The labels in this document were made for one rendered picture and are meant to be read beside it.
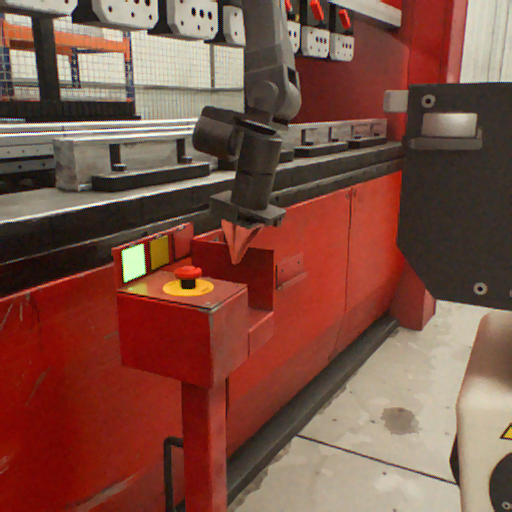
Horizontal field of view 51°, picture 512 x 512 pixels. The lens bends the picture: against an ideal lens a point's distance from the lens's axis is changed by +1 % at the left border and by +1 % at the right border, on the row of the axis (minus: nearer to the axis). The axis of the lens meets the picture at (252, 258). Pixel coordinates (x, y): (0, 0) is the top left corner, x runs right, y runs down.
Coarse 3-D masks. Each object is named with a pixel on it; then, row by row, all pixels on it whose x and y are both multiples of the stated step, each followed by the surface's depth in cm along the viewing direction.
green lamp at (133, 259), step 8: (136, 248) 77; (128, 256) 76; (136, 256) 77; (128, 264) 76; (136, 264) 77; (144, 264) 79; (128, 272) 76; (136, 272) 78; (144, 272) 79; (128, 280) 76
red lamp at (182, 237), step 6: (186, 228) 88; (174, 234) 85; (180, 234) 87; (186, 234) 88; (174, 240) 85; (180, 240) 87; (186, 240) 89; (174, 246) 86; (180, 246) 87; (186, 246) 89; (174, 252) 86; (180, 252) 87; (186, 252) 89; (174, 258) 86
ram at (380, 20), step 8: (328, 0) 167; (336, 0) 171; (344, 0) 176; (352, 0) 181; (384, 0) 205; (392, 0) 212; (400, 0) 219; (352, 8) 182; (360, 8) 188; (368, 8) 193; (400, 8) 221; (360, 16) 196; (368, 16) 196; (376, 16) 201; (384, 16) 207; (392, 16) 214; (376, 24) 216; (384, 24) 216; (392, 24) 216; (400, 24) 223
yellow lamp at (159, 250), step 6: (156, 240) 81; (162, 240) 83; (150, 246) 80; (156, 246) 81; (162, 246) 83; (150, 252) 80; (156, 252) 81; (162, 252) 83; (168, 252) 84; (156, 258) 82; (162, 258) 83; (168, 258) 85; (156, 264) 82; (162, 264) 83
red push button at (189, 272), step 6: (174, 270) 75; (180, 270) 74; (186, 270) 74; (192, 270) 74; (198, 270) 74; (180, 276) 73; (186, 276) 73; (192, 276) 73; (198, 276) 74; (180, 282) 75; (186, 282) 74; (192, 282) 75; (186, 288) 74; (192, 288) 75
